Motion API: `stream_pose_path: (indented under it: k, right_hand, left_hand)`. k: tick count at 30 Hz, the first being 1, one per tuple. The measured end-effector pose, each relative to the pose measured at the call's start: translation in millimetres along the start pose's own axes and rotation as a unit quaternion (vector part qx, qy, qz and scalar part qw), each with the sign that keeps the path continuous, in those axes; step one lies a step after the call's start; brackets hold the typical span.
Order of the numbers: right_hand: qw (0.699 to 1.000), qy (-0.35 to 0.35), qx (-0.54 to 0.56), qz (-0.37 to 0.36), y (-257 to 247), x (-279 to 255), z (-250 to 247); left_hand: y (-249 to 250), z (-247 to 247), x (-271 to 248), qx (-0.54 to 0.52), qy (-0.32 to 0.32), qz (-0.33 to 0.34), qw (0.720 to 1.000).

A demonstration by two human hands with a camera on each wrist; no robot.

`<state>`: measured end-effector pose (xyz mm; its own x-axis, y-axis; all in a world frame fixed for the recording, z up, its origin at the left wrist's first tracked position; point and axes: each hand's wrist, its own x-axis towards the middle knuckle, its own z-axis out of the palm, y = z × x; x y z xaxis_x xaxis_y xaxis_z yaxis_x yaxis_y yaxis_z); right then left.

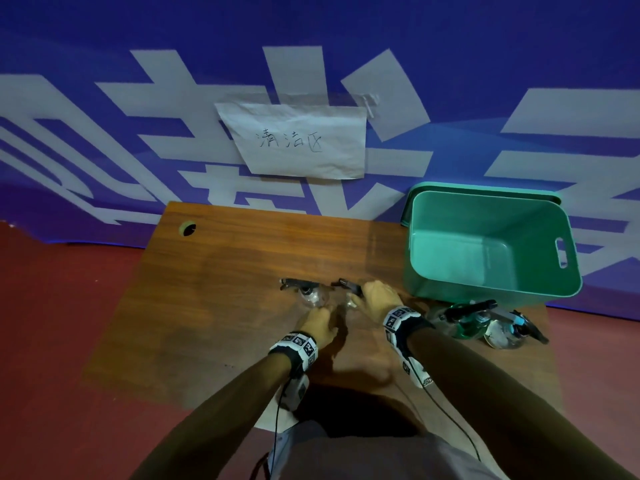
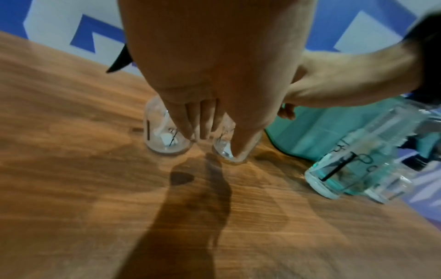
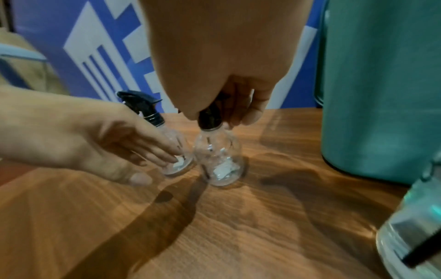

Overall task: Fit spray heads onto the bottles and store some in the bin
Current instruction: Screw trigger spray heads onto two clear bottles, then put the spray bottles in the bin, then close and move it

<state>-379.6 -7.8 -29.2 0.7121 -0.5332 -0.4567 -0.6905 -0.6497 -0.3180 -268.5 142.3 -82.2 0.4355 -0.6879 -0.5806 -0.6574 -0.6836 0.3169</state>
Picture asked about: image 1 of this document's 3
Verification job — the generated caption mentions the person's right hand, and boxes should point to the person's right hand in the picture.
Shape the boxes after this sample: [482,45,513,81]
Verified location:
[351,280,405,325]

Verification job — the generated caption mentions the person's left hand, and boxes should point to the person's left hand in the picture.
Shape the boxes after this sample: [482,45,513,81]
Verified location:
[299,305,341,351]

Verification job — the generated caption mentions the clear spray bottle black sprayer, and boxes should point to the clear spray bottle black sprayer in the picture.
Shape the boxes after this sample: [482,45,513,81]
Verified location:
[482,309,550,351]
[279,277,333,309]
[429,298,500,341]
[331,278,365,311]

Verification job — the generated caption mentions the person's right forearm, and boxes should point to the person's right forearm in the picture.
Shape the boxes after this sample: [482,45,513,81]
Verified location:
[407,327,636,480]

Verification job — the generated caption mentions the person's left forearm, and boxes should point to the person's left forearm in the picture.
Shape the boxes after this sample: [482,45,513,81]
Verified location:
[131,352,296,480]

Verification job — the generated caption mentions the person's grey shirt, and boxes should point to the person's grey shirt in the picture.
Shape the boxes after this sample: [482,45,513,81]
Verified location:
[267,419,509,480]

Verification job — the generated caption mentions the right marker wristband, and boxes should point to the right marker wristband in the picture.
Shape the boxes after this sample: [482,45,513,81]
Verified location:
[382,305,435,353]

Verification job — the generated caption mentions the marker wristband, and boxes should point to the marker wristband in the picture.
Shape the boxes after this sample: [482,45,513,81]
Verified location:
[382,305,435,353]
[269,332,319,378]

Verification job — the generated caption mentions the left marker wristband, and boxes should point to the left marker wristband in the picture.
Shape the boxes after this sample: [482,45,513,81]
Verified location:
[269,332,319,378]

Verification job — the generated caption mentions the green plastic storage box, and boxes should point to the green plastic storage box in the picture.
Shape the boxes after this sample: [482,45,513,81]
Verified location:
[402,189,583,308]

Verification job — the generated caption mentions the white paper sign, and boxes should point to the white paper sign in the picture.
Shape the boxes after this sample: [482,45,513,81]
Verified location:
[215,101,369,181]

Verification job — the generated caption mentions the clear tape strip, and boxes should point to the clear tape strip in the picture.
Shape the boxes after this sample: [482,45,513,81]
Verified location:
[219,92,381,118]

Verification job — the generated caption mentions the blue banner with white print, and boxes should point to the blue banner with white print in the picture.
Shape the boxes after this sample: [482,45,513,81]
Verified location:
[0,0,640,321]

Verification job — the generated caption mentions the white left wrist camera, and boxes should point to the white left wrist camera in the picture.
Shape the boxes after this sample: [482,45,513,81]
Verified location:
[279,374,310,411]

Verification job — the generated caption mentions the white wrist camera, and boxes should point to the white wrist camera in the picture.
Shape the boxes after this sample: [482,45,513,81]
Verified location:
[279,374,310,411]
[399,352,435,389]

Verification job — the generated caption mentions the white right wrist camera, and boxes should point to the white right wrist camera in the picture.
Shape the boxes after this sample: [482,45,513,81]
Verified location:
[399,352,435,389]

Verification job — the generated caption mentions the black left camera cable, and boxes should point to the black left camera cable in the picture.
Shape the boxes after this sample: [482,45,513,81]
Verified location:
[249,379,291,480]

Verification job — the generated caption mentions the black camera cable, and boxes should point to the black camera cable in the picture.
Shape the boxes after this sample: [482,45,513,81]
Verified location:
[419,382,482,463]
[249,379,291,480]

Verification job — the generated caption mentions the black right camera cable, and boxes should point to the black right camera cable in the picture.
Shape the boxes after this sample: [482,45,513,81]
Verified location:
[419,382,482,463]

